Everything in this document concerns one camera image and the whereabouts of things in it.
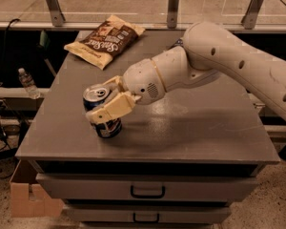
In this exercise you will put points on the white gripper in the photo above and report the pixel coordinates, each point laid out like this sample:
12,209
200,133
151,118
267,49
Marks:
142,80

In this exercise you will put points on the blue pepsi can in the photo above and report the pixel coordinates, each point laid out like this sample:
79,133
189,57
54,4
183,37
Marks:
94,98

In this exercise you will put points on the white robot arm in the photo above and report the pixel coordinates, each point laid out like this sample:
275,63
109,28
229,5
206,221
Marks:
207,51

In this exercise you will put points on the brown cream chips bag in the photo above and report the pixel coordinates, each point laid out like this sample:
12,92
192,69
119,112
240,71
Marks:
105,42

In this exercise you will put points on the blue chips bag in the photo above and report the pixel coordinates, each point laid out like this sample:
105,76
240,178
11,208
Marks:
178,42

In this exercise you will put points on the grey drawer cabinet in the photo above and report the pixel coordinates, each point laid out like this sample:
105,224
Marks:
210,131

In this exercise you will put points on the clear plastic water bottle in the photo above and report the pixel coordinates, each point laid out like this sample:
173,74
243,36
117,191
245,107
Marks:
28,83

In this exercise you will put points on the upper grey drawer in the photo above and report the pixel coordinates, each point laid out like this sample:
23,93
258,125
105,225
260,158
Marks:
152,188

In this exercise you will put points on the grey drawer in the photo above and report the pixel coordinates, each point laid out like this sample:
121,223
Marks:
147,214
152,188

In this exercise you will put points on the lower grey drawer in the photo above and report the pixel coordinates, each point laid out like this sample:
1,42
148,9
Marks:
147,214

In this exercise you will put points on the cardboard box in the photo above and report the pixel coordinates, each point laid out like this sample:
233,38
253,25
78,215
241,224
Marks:
27,198

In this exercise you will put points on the left metal bracket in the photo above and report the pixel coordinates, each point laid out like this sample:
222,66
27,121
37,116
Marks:
57,16

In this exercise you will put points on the metal bracket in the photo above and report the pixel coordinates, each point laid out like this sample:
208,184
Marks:
57,16
249,20
172,13

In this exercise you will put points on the middle metal bracket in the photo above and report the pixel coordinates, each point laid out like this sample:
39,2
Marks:
172,13

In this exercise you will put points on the right metal bracket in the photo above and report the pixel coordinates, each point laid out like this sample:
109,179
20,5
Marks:
249,20

